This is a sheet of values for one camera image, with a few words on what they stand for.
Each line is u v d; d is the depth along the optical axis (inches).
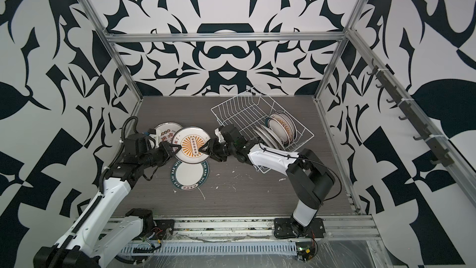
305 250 28.0
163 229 28.7
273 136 33.2
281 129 35.1
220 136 31.0
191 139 32.4
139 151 24.0
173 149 29.8
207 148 29.3
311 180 18.0
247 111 43.7
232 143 26.0
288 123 34.3
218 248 26.8
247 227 29.9
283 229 29.2
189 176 34.5
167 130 39.2
